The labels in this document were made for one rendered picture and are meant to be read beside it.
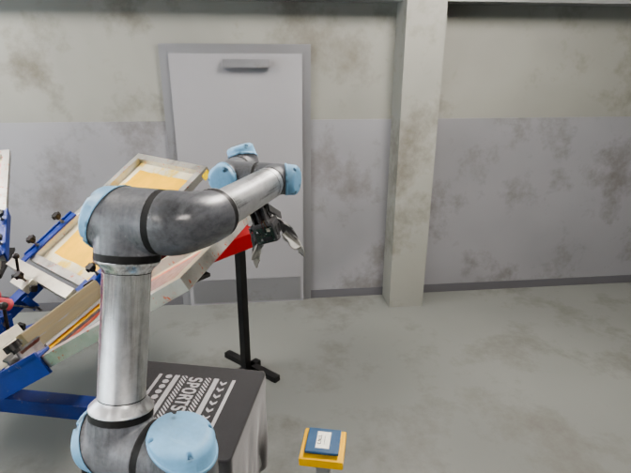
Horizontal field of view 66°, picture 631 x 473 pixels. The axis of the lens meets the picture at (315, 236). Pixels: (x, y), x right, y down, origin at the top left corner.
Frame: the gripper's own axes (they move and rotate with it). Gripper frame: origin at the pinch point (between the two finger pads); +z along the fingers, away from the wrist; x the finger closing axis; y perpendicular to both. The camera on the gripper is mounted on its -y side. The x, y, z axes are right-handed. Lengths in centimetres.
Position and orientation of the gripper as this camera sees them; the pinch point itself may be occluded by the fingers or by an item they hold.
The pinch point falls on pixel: (281, 261)
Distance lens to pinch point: 142.8
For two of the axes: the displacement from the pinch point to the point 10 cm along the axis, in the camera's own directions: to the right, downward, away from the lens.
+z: 2.9, 9.1, 2.8
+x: 9.5, -2.3, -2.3
